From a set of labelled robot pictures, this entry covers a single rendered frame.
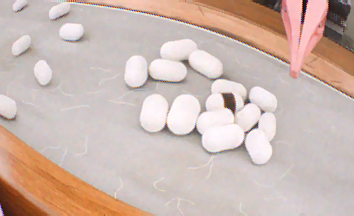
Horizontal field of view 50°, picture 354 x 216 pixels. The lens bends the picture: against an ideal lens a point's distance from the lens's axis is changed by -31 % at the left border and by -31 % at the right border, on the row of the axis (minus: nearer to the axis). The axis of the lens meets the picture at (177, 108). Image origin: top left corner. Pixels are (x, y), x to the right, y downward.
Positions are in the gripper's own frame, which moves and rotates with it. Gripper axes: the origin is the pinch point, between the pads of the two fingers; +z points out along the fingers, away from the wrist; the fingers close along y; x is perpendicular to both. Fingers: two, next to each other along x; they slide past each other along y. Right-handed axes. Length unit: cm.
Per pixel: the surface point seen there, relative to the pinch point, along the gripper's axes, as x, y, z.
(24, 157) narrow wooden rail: -3.2, -16.0, 14.9
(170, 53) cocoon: 11.3, -12.4, -1.2
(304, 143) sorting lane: 9.8, 3.2, 2.7
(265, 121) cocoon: 7.6, -1.7, 2.8
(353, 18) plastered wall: 169, 33, -129
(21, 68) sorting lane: 7.3, -27.4, 6.1
